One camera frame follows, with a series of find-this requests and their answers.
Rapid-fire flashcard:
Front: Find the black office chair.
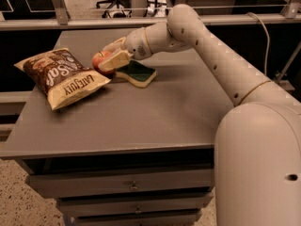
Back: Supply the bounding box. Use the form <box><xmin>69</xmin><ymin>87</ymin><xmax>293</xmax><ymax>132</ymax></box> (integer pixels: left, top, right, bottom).
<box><xmin>95</xmin><ymin>0</ymin><xmax>133</xmax><ymax>19</ymax></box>

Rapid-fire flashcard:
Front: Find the grey drawer cabinet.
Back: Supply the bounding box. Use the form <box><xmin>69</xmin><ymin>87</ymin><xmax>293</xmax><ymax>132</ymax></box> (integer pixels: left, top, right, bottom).
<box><xmin>0</xmin><ymin>26</ymin><xmax>234</xmax><ymax>226</ymax></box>

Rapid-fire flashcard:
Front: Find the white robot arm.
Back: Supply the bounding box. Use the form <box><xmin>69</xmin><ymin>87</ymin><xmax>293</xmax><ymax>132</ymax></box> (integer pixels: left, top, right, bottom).
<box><xmin>105</xmin><ymin>4</ymin><xmax>301</xmax><ymax>226</ymax></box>

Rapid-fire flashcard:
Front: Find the brown chip bag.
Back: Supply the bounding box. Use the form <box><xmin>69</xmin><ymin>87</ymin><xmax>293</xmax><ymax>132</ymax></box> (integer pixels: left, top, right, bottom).
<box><xmin>15</xmin><ymin>48</ymin><xmax>110</xmax><ymax>110</ymax></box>

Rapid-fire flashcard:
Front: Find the metal railing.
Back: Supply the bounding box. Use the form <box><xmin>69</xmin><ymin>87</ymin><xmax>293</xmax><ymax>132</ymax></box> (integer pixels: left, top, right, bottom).
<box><xmin>0</xmin><ymin>0</ymin><xmax>301</xmax><ymax>31</ymax></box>

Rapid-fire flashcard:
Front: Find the white cable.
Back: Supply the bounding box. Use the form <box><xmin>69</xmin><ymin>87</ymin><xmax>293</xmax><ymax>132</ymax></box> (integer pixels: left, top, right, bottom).
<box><xmin>246</xmin><ymin>11</ymin><xmax>271</xmax><ymax>77</ymax></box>

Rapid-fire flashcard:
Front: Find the red apple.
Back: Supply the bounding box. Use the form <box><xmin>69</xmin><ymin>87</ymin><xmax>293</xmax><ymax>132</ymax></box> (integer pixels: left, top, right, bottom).
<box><xmin>92</xmin><ymin>51</ymin><xmax>114</xmax><ymax>75</ymax></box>

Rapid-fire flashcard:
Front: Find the green yellow sponge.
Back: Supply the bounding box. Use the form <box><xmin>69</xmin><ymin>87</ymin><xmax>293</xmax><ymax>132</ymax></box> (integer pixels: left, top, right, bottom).
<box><xmin>115</xmin><ymin>60</ymin><xmax>157</xmax><ymax>89</ymax></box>

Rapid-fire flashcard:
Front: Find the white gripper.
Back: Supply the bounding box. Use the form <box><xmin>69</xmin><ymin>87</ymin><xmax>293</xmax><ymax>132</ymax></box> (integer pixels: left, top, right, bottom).
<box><xmin>98</xmin><ymin>27</ymin><xmax>152</xmax><ymax>73</ymax></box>

